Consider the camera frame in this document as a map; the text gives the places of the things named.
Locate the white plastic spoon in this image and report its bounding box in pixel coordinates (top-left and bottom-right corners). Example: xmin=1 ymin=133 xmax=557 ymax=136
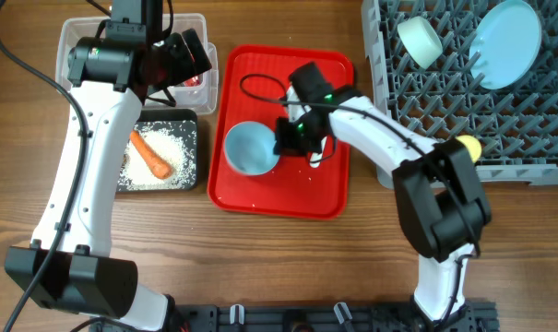
xmin=309 ymin=137 xmax=327 ymax=168

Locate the red snack wrapper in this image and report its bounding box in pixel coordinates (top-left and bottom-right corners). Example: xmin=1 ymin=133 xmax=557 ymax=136
xmin=182 ymin=53 xmax=201 ymax=87

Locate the light blue bowl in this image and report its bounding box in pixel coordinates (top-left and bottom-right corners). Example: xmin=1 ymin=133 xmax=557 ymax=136
xmin=223 ymin=121 xmax=279 ymax=176

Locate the white rice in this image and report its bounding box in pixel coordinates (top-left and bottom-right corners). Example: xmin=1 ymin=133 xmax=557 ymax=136
xmin=117 ymin=120 xmax=197 ymax=191

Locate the orange carrot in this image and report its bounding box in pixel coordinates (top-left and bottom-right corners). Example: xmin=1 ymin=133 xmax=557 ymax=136
xmin=129 ymin=131 xmax=173 ymax=180

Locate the green bowl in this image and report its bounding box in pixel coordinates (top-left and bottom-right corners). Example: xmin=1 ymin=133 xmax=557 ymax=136
xmin=398 ymin=17 xmax=443 ymax=69

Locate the yellow plastic cup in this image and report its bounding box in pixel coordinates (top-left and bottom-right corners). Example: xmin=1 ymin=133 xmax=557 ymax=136
xmin=456 ymin=135 xmax=482 ymax=163

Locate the light blue plate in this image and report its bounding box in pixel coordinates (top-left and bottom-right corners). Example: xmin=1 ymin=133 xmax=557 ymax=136
xmin=469 ymin=0 xmax=541 ymax=90

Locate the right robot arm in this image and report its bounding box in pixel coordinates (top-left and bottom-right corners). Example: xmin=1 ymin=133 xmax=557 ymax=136
xmin=274 ymin=62 xmax=492 ymax=329

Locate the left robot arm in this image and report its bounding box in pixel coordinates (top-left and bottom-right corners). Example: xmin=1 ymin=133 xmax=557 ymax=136
xmin=5 ymin=1 xmax=211 ymax=331

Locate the grey dishwasher rack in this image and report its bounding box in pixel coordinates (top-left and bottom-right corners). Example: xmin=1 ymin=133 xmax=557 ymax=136
xmin=361 ymin=0 xmax=558 ymax=185

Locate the clear plastic bin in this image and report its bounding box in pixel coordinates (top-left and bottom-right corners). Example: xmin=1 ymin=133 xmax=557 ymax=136
xmin=55 ymin=13 xmax=219 ymax=115

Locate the red serving tray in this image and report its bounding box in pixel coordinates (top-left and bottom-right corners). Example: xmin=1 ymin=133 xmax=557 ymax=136
xmin=208 ymin=44 xmax=354 ymax=219

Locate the black plastic tray bin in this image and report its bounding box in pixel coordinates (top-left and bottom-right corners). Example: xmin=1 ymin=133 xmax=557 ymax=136
xmin=115 ymin=108 xmax=199 ymax=193

